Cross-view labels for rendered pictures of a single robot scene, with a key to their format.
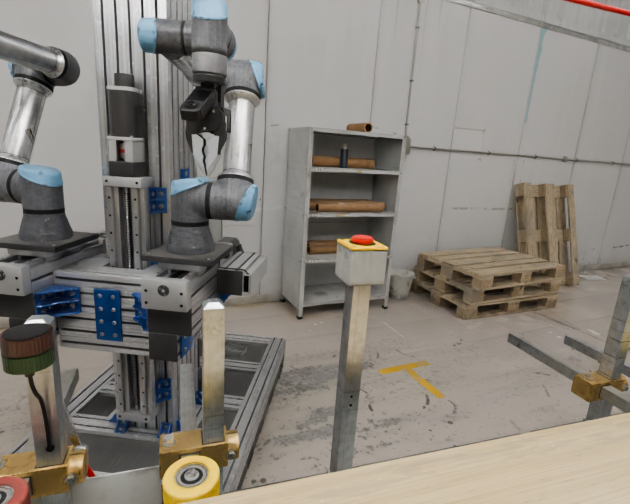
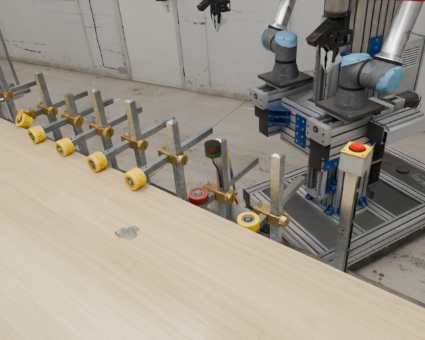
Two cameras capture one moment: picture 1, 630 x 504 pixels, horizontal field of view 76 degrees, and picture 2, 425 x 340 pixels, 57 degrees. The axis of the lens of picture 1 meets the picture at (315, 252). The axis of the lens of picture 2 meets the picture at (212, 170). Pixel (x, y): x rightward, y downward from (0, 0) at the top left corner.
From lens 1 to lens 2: 0.84 m
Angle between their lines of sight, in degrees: 57
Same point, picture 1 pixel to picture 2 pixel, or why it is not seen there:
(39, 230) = (278, 73)
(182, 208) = (343, 77)
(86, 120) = not seen: outside the picture
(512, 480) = (367, 308)
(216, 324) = (276, 164)
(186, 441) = (265, 208)
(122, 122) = not seen: hidden behind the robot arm
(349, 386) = (341, 224)
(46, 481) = (219, 197)
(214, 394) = (274, 194)
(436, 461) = (343, 277)
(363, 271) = (347, 165)
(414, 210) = not seen: outside the picture
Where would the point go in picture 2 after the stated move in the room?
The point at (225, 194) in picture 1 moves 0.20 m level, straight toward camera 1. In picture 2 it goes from (371, 72) to (347, 87)
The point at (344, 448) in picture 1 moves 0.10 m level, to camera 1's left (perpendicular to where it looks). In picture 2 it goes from (338, 255) to (316, 239)
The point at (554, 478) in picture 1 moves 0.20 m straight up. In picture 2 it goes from (393, 325) to (409, 270)
